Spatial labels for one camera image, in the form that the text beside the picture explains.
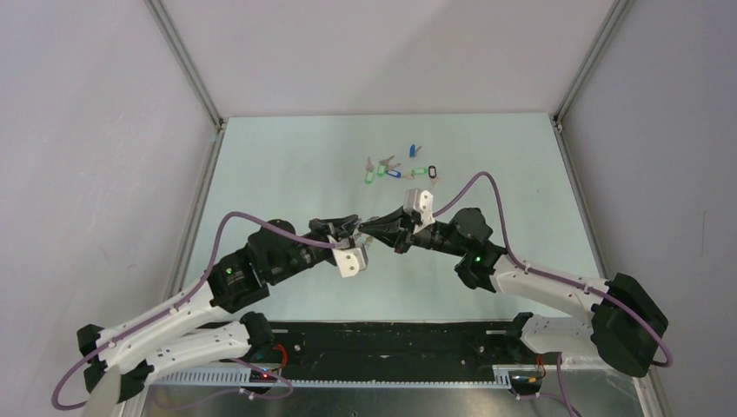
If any green tag key left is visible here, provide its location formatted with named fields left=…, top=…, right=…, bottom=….
left=364, top=156, right=375, bottom=184

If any metal keyring disc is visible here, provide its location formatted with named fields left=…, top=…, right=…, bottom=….
left=355, top=230, right=375, bottom=250

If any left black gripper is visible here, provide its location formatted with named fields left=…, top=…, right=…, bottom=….
left=269, top=215, right=360, bottom=285

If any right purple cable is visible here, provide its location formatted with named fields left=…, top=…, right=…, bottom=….
left=433, top=171, right=674, bottom=368

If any electronics board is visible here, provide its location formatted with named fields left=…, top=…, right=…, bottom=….
left=248, top=368, right=281, bottom=385
left=509, top=374, right=543, bottom=385

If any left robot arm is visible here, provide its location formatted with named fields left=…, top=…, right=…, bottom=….
left=76, top=212, right=367, bottom=403

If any green tag key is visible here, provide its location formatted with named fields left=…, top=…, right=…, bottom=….
left=377, top=156, right=395, bottom=176
left=401, top=167, right=428, bottom=180
left=364, top=156, right=375, bottom=184

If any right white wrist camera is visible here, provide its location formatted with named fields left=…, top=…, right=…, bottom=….
left=402, top=188, right=435, bottom=235

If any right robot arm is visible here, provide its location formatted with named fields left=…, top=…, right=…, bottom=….
left=358, top=208, right=668, bottom=378

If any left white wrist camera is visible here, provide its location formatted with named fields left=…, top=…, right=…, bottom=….
left=327, top=243, right=368, bottom=278

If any green tag key centre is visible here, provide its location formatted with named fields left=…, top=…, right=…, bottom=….
left=377, top=156, right=395, bottom=176

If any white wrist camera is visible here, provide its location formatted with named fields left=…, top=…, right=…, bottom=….
left=327, top=243, right=368, bottom=278
left=402, top=188, right=435, bottom=235

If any left electronics board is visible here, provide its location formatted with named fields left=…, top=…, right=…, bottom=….
left=248, top=368, right=281, bottom=385

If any green tag key right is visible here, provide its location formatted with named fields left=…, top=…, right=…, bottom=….
left=401, top=167, right=428, bottom=180

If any right electronics board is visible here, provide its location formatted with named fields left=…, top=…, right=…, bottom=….
left=509, top=374, right=543, bottom=385

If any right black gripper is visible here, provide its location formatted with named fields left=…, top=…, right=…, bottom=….
left=358, top=206, right=467, bottom=258

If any blue tag key far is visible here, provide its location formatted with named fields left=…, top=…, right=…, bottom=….
left=408, top=144, right=422, bottom=158

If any black tag key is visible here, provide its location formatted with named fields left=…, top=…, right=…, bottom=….
left=428, top=165, right=439, bottom=189

